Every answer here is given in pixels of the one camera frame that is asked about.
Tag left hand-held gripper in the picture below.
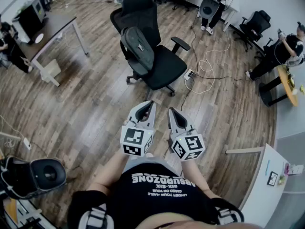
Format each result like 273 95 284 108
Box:
120 101 157 157

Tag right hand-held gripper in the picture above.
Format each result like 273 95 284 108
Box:
168 107 206 162

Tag black mesh office chair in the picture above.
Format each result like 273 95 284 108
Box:
110 0 191 101

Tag grey backpack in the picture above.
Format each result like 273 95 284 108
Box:
120 26 155 76

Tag person's left forearm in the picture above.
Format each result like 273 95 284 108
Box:
89 149 134 192

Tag person's right forearm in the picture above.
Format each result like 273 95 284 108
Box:
182 160 215 198

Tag person's light jeans legs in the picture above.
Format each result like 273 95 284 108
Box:
122 155 177 176

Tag white power strip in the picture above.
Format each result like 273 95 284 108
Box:
183 68 195 81

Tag person's black printed t-shirt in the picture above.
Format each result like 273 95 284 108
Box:
67 162 245 229

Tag cream storage box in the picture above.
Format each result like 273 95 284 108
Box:
40 59 61 83

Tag black framed card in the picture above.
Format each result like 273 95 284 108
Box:
266 171 279 187

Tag round wooden table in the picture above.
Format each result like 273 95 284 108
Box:
259 64 300 107

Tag black and white box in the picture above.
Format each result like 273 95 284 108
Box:
11 0 46 44

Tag black floor cable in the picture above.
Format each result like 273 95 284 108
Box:
180 27 248 112

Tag white floor cable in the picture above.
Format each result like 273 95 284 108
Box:
185 32 231 95

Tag white table frame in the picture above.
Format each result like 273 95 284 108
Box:
0 131 21 142

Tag black wire rack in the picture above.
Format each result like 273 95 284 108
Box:
0 194 58 229

